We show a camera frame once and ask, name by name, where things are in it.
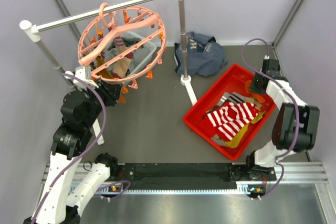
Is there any blue grey sweatshirt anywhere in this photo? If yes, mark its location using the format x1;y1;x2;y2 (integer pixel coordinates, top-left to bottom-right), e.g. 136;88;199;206
186;31;228;77

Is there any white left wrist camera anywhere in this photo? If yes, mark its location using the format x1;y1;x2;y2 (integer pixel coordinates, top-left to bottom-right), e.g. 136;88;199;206
65;66;99;90

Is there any black white striped sock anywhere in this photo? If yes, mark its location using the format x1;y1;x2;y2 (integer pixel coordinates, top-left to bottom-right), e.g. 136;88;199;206
217;92;247;106

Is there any beige maroon hanging sock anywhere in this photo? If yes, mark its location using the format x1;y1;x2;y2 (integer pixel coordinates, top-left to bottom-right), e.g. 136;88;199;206
112;37;133;79

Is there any silver clothes rack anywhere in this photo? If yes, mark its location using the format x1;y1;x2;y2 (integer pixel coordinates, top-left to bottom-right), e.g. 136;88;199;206
19;0;198;145

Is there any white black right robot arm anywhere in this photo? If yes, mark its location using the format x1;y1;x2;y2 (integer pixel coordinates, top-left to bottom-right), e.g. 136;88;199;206
245;56;320;180

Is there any orange sock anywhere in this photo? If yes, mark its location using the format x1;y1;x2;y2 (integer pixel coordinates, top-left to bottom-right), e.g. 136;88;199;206
118;86;129;103
245;80;265;104

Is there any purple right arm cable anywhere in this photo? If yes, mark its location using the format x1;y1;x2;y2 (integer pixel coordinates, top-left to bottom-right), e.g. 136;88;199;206
241;38;300;200

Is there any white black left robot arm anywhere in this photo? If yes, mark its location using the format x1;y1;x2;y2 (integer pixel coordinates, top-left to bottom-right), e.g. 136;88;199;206
24;81;121;223

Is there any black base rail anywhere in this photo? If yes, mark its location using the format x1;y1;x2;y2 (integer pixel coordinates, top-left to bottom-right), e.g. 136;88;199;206
115;163;253;190

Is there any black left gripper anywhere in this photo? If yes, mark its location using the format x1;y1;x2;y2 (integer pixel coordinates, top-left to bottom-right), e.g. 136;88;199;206
82;77;123;127

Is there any red white striped sock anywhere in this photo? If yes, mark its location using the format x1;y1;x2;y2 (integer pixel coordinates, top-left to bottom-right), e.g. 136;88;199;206
216;119;249;142
203;102;260;128

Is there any white plastic laundry basket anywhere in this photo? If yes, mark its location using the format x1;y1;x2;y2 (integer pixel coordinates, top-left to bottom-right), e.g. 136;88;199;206
104;31;156;77

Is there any pink round clip hanger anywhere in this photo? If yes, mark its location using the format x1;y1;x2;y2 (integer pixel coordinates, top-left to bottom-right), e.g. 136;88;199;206
78;3;166;89

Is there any red plastic bin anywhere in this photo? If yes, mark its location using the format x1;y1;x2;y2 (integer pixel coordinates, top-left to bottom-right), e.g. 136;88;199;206
183;64;276;161

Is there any yellow sock in bin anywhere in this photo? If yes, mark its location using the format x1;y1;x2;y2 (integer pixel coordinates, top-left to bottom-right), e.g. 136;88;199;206
224;111;266;148

